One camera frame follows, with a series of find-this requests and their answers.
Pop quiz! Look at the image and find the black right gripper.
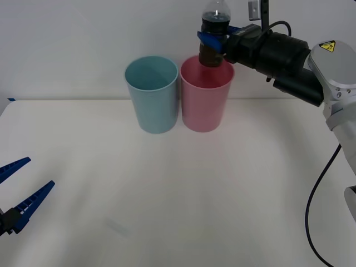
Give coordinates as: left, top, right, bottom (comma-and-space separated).
196, 23, 264, 70

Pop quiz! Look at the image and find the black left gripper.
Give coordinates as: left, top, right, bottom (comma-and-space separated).
0, 156, 56, 238

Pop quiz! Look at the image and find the dark plastic bottle black cap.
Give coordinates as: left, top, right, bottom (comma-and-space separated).
198, 0, 233, 68

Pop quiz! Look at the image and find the pink plastic bin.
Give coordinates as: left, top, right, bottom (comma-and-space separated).
179, 55, 235, 133

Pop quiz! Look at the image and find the pale blue plastic bin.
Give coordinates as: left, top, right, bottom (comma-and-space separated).
123, 56, 179, 135

